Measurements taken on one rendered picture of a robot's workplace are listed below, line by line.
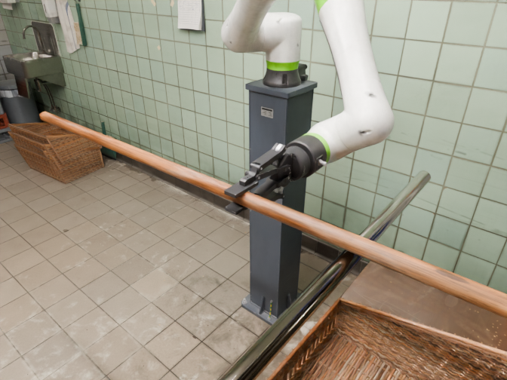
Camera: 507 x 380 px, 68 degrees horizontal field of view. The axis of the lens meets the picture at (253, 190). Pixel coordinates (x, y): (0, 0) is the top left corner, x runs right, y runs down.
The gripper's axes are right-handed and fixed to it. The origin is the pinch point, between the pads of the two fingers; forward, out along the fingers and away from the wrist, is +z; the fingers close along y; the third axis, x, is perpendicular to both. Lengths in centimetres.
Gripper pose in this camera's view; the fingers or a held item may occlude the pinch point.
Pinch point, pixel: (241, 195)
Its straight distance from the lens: 74.2
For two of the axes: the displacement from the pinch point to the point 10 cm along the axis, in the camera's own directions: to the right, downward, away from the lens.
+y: 0.0, 8.7, 5.0
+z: -6.2, 3.9, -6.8
